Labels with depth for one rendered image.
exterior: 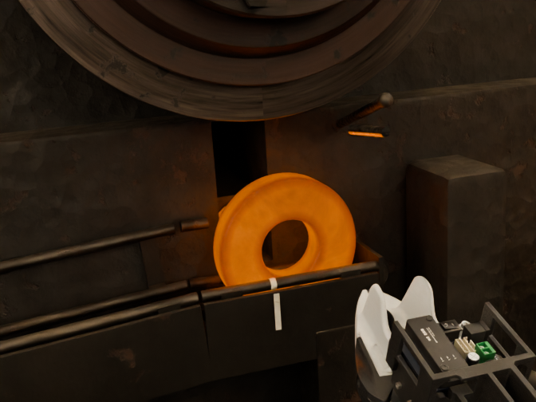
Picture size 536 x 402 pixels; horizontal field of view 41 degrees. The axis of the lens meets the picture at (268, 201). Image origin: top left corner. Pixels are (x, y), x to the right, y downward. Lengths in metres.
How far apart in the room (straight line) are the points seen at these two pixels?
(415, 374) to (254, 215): 0.31
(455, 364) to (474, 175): 0.38
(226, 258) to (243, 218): 0.04
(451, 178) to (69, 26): 0.41
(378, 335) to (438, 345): 0.08
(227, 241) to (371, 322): 0.23
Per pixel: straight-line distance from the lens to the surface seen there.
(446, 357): 0.45
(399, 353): 0.47
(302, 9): 0.60
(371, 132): 0.65
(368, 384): 0.51
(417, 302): 0.54
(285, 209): 0.73
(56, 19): 0.65
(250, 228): 0.73
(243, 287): 0.72
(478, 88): 0.91
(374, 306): 0.52
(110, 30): 0.63
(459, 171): 0.79
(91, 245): 0.77
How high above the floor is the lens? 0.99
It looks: 15 degrees down
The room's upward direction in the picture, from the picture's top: 4 degrees counter-clockwise
